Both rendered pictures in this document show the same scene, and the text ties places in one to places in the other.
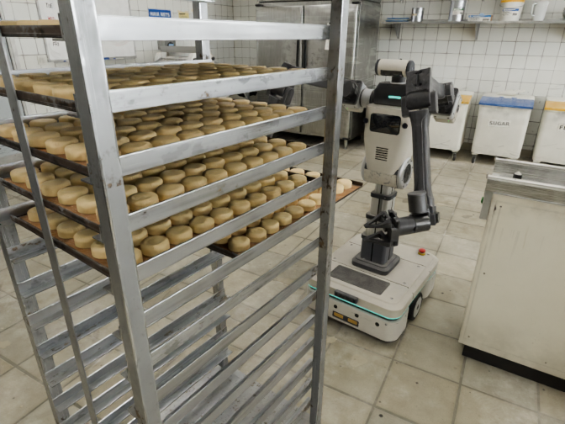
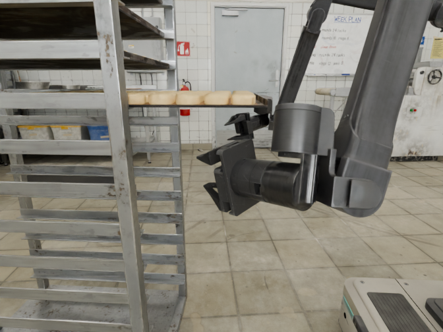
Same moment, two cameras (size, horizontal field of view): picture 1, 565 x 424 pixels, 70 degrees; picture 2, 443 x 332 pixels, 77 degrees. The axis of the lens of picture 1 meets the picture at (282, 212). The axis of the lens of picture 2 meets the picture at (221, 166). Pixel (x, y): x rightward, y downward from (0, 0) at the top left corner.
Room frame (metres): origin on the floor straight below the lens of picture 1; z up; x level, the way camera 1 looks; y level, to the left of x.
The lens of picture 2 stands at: (0.89, -0.66, 0.99)
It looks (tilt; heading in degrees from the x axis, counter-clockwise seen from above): 16 degrees down; 57
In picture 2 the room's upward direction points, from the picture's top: straight up
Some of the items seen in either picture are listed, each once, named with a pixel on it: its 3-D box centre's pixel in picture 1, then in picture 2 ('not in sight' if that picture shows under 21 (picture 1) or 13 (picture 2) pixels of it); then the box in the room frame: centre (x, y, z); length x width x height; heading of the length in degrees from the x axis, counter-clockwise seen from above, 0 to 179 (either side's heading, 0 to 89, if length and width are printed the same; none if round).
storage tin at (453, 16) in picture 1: (456, 11); not in sight; (5.36, -2.05, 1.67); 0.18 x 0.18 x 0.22
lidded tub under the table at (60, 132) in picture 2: not in sight; (73, 132); (1.22, 3.58, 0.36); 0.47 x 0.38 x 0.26; 61
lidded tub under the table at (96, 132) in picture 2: not in sight; (107, 132); (1.61, 3.36, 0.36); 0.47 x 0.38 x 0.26; 63
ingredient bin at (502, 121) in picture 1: (500, 129); not in sight; (4.82, -2.60, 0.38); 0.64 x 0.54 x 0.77; 150
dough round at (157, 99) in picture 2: (316, 198); (161, 99); (1.10, -0.10, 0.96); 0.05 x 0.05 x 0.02
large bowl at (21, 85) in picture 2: not in sight; (33, 87); (0.86, 3.75, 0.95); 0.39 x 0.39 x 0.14
